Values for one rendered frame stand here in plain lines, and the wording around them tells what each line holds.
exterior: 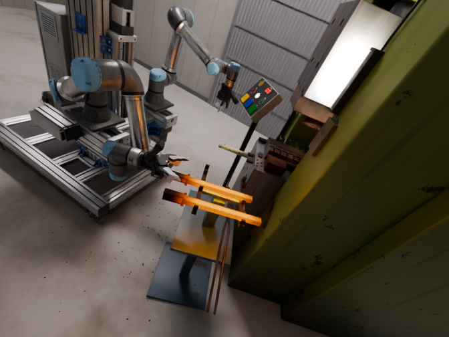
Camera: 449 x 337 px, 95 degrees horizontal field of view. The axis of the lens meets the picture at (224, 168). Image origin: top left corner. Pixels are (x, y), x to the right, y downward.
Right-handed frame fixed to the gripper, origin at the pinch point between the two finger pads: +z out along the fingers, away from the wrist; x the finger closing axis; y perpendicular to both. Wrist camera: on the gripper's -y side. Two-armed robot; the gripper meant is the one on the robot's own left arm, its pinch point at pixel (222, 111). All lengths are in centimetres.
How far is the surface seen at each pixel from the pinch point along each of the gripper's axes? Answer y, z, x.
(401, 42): -70, -74, 49
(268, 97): -25.8, -20.2, -18.5
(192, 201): -35, 0, 93
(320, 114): -62, -37, 25
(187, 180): -26, 0, 85
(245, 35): 81, -34, -204
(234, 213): -52, 0, 85
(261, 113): -26.7, -8.4, -13.7
